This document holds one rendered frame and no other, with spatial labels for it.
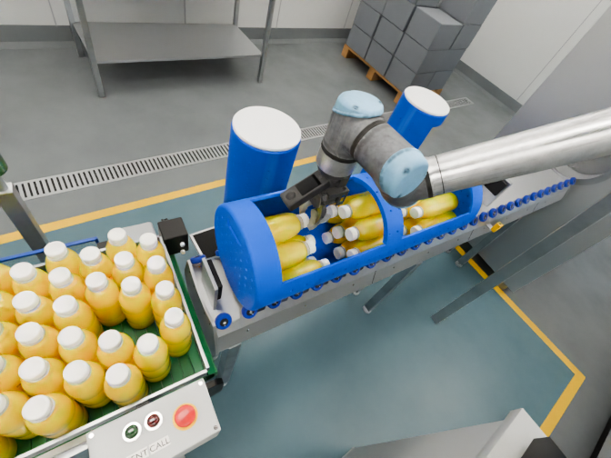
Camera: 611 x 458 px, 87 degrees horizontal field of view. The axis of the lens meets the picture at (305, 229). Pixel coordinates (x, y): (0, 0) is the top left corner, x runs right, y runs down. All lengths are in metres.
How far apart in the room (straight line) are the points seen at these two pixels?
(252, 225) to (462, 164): 0.46
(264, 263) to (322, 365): 1.31
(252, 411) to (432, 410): 1.02
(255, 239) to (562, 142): 0.62
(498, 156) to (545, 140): 0.08
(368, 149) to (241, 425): 1.51
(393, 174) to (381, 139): 0.07
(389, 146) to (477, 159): 0.20
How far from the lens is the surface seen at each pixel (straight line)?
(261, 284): 0.74
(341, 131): 0.64
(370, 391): 2.04
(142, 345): 0.76
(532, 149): 0.75
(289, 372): 1.91
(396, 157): 0.58
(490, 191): 1.72
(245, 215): 0.75
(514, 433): 0.99
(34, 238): 1.17
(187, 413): 0.71
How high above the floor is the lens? 1.81
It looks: 50 degrees down
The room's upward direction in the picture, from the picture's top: 24 degrees clockwise
